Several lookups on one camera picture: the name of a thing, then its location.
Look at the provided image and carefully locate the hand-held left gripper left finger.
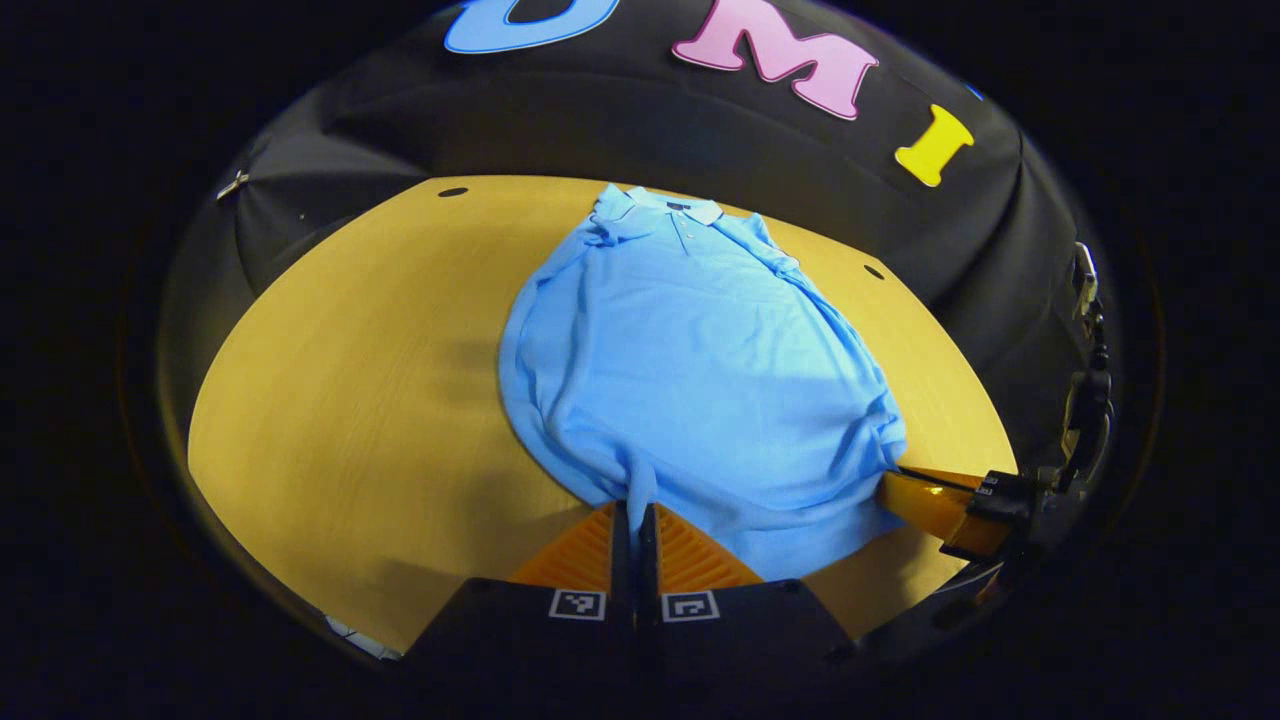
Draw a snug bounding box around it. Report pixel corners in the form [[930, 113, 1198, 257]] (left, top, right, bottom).
[[400, 500, 637, 667]]

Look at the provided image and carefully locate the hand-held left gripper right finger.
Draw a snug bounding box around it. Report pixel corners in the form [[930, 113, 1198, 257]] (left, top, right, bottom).
[[635, 502, 861, 667]]

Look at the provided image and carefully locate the black backdrop cloth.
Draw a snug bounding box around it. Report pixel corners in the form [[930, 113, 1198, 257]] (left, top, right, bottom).
[[160, 0, 1113, 473]]

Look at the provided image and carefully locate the light blue T-shirt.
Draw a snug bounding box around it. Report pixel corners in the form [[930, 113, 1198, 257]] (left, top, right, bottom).
[[498, 183, 909, 583]]

